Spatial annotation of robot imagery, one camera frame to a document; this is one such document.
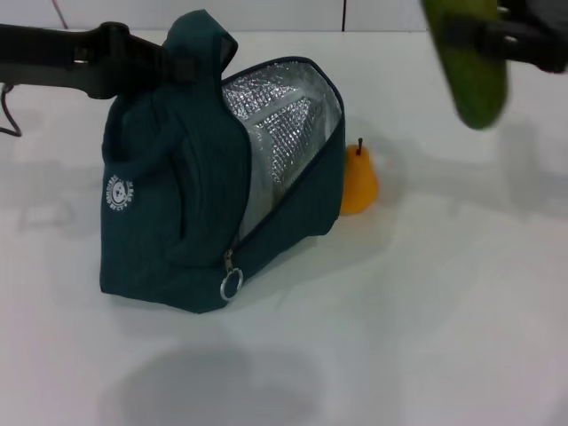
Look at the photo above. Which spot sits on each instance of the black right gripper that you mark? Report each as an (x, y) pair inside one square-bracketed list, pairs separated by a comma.
[(550, 35)]

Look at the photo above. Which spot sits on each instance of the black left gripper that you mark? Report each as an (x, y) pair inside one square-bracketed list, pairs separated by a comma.
[(53, 53)]

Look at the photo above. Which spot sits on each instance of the yellow orange pear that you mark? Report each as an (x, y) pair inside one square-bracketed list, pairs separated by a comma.
[(359, 186)]

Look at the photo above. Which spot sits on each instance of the dark teal insulated lunch bag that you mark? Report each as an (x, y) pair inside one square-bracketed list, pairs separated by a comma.
[(177, 199)]

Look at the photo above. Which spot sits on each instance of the green cucumber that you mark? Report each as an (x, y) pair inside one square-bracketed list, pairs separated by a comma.
[(475, 84)]

